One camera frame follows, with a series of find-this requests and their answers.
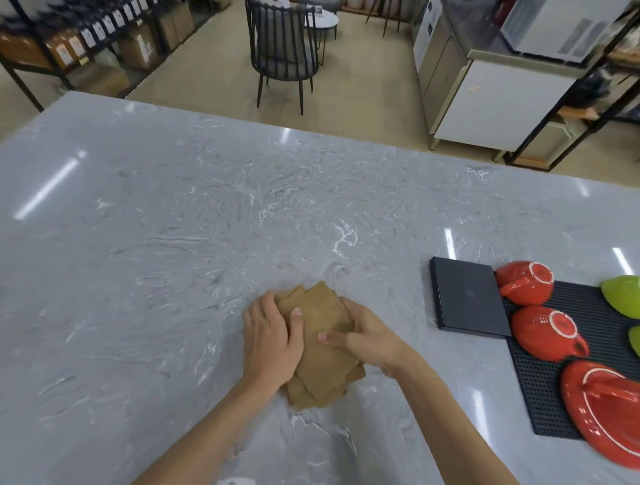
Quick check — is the stainless steel cabinet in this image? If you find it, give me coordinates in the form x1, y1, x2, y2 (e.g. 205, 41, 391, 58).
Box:
412, 0, 581, 151

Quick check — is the black slatted chair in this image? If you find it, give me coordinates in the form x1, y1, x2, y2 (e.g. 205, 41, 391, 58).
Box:
245, 0, 321, 116

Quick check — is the flat black box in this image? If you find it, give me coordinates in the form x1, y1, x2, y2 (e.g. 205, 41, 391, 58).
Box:
429, 256, 513, 340

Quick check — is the orange cardboard box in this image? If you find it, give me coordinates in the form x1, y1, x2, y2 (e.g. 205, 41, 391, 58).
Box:
0, 32, 89, 71

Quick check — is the black metal storage rack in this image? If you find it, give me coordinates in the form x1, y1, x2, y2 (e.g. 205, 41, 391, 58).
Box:
0, 0, 236, 113

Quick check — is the brown cardboard box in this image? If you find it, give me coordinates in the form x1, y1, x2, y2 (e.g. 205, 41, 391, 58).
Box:
117, 25, 161, 71
159, 2, 196, 51
69, 62, 131, 99

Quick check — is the black frame side rack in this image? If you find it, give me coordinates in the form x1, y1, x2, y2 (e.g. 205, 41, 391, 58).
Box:
502, 9, 640, 173

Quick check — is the person's left forearm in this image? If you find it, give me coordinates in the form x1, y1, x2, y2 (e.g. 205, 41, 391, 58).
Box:
131, 377, 281, 485

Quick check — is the person's right hand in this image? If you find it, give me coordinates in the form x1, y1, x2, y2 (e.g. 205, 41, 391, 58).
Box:
317, 297, 426, 380

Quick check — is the stack of brown cardboard sleeves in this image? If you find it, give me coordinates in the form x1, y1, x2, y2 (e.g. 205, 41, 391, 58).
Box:
272, 279, 367, 412

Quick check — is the person's right forearm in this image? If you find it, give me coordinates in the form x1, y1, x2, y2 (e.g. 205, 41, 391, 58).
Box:
395, 357, 521, 485

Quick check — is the black rubber mat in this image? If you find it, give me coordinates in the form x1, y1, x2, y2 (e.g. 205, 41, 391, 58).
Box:
492, 272, 640, 440

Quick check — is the white countertop appliance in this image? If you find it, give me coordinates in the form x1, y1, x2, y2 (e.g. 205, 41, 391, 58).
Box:
499, 0, 633, 65

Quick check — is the person's left hand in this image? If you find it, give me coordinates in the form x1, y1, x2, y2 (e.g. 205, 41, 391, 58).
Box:
241, 291, 306, 396

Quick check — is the grey marble table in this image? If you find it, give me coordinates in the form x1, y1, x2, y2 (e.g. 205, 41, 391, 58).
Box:
0, 91, 640, 485

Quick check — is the beige storage box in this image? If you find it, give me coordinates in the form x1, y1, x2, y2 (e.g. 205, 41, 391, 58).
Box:
519, 119, 575, 163

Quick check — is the row of black labelled bottles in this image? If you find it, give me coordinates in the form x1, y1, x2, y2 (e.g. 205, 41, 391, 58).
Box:
45, 0, 151, 49

